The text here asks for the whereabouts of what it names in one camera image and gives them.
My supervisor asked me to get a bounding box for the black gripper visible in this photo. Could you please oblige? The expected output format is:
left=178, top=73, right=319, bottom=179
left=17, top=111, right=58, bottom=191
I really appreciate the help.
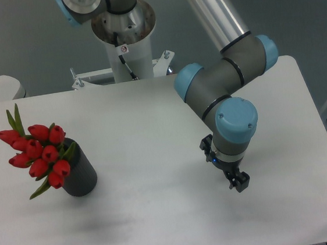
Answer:
left=200, top=134, right=250, bottom=193

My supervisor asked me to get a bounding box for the red tulip bouquet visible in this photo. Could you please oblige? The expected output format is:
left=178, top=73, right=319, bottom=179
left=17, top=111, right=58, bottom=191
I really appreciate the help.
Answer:
left=0, top=104, right=78, bottom=200

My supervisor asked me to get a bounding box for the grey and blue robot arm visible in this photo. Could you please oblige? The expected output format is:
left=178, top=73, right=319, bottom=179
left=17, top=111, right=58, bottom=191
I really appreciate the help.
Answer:
left=55, top=0, right=279, bottom=192

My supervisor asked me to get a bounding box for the dark grey ribbed vase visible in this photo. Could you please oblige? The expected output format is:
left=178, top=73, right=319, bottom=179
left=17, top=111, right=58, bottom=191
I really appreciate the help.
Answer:
left=63, top=143, right=98, bottom=197

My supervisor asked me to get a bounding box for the white chair armrest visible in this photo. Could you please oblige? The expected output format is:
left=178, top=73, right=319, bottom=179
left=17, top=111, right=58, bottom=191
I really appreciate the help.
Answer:
left=0, top=75, right=29, bottom=102

